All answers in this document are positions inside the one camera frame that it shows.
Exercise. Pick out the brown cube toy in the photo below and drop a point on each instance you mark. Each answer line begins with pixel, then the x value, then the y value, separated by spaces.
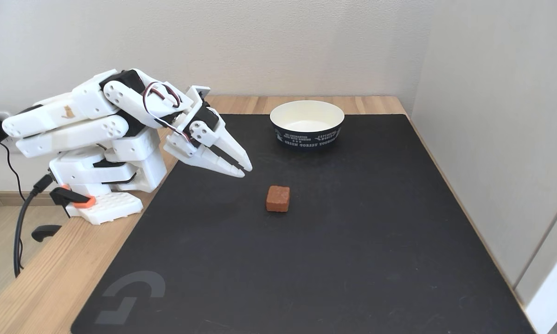
pixel 278 199

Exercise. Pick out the navy and white paper bowl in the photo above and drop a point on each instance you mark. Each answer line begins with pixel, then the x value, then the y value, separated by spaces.
pixel 306 134

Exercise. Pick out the black and orange clamp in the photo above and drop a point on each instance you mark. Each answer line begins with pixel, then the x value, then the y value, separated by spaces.
pixel 69 197

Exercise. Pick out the black desk mat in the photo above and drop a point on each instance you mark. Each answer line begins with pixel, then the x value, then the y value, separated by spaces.
pixel 329 260

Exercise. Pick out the white wall outlet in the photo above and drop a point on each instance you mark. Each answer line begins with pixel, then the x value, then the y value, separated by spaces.
pixel 13 147

